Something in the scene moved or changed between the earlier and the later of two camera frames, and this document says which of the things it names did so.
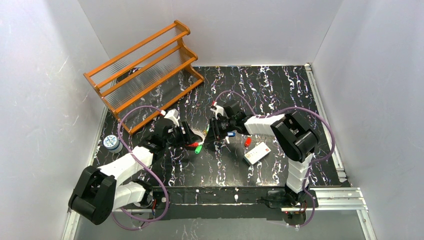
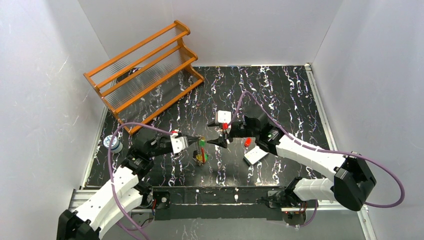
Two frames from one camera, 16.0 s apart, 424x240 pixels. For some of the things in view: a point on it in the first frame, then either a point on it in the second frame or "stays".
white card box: x=257 y=153 stays
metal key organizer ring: x=200 y=132 → x=200 y=156
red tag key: x=248 y=142 stays
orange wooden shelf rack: x=145 y=79 stays
